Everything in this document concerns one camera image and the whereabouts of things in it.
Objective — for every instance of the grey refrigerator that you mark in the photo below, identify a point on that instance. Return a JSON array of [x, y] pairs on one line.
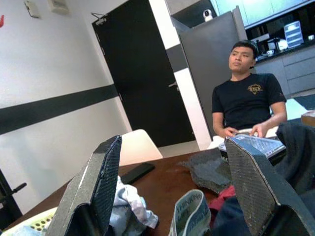
[[204, 61]]

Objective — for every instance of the grey door closer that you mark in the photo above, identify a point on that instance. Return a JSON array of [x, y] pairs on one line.
[[99, 19]]

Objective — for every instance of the white chair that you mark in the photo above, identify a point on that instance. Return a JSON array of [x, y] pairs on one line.
[[139, 150]]

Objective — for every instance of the white drawer organizer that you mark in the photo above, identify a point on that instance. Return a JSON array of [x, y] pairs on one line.
[[292, 34]]

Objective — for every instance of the pale kitchen wall cabinets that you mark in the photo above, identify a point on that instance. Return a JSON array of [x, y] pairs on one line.
[[258, 9]]

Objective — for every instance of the white security camera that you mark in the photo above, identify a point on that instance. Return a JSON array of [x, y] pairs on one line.
[[209, 14]]

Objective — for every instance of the grey felt piece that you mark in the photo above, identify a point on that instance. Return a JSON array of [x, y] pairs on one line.
[[209, 169]]

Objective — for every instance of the white plastic laundry basket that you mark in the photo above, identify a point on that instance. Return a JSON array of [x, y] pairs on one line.
[[37, 223]]

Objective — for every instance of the grey kitchen base cabinets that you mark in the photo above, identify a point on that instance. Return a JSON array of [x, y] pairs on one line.
[[300, 71]]

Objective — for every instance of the black phone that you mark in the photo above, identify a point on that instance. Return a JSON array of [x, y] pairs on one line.
[[137, 172]]

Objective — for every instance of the black door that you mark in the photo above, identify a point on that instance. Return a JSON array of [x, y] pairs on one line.
[[137, 73]]

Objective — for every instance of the dark folded garment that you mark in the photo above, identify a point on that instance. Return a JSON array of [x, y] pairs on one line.
[[297, 152]]

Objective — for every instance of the beige wall box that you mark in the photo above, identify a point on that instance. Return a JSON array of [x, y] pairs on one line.
[[32, 8]]

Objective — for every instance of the man in black T-shirt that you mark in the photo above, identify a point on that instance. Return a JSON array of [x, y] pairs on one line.
[[246, 103]]

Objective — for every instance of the mottled grey garment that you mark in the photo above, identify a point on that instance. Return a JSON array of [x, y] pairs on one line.
[[130, 206]]

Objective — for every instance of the red garment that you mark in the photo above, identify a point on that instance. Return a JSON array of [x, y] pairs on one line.
[[224, 196]]

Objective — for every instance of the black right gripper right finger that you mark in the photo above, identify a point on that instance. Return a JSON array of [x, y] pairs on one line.
[[256, 186]]

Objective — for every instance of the black metal frame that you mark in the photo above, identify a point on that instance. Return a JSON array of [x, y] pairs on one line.
[[7, 196]]

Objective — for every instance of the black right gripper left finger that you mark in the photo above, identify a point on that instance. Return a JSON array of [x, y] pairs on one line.
[[86, 196]]

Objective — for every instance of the brown wooden box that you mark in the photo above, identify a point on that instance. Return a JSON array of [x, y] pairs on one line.
[[308, 119]]

